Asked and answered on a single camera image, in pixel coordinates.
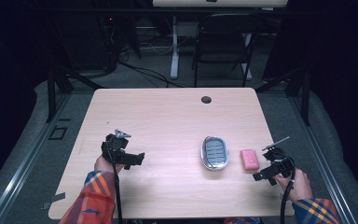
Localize silver oval soap dish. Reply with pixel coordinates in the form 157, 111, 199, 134
200, 135, 230, 172

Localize aluminium floor rail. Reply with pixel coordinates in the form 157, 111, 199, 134
287, 96, 358, 224
0, 92, 73, 224

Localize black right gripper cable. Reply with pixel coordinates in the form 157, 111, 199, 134
279, 155, 296, 224

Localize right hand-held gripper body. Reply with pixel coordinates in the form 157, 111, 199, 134
261, 135, 296, 180

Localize person's left hand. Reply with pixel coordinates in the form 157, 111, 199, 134
93, 154, 125, 175

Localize black floor cables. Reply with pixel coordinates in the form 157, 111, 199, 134
105, 15, 194, 89

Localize pink soap bar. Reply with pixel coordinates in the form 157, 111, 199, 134
240, 148, 260, 172

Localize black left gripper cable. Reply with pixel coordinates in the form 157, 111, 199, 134
111, 155, 124, 224

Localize black folding chair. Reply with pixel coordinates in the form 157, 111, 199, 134
193, 12, 264, 88

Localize person's plaid clothing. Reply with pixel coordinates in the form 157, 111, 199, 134
223, 217, 264, 224

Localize grey tape strip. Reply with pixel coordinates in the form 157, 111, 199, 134
40, 191, 67, 210

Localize white desk with legs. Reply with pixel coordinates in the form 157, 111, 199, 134
152, 0, 289, 80

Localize black metal stand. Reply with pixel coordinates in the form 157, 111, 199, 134
255, 63, 311, 127
45, 60, 103, 123

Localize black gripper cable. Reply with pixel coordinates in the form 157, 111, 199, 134
279, 155, 296, 224
111, 155, 124, 224

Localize person's right hand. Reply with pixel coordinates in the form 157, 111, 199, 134
274, 167, 313, 203

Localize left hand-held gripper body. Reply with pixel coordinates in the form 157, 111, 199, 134
101, 129, 132, 166

